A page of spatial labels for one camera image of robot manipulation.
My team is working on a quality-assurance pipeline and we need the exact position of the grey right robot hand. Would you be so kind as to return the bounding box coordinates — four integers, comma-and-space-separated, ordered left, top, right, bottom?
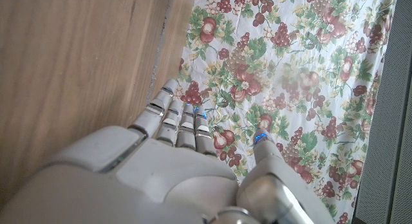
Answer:
0, 78, 335, 224

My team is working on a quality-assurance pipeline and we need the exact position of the floral fruit print backdrop cloth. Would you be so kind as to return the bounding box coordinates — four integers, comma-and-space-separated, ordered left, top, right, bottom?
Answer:
175, 0, 400, 224

